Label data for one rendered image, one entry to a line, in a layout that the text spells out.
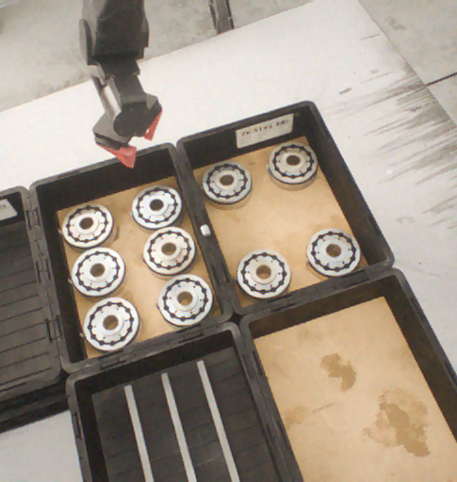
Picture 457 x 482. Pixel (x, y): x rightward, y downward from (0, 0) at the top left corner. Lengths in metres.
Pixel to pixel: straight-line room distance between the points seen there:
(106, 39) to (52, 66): 1.96
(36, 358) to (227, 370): 0.36
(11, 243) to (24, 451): 0.41
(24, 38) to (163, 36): 0.65
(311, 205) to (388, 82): 0.51
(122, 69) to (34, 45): 2.07
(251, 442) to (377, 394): 0.23
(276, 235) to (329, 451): 0.41
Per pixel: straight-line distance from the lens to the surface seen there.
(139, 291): 1.10
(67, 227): 1.17
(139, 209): 1.15
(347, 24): 1.69
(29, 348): 1.13
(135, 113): 0.77
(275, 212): 1.15
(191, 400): 1.03
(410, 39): 2.71
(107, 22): 0.73
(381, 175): 1.38
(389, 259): 1.02
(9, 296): 1.19
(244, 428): 1.01
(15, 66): 2.79
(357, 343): 1.06
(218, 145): 1.18
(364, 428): 1.03
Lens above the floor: 1.83
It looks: 63 degrees down
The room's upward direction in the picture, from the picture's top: 8 degrees counter-clockwise
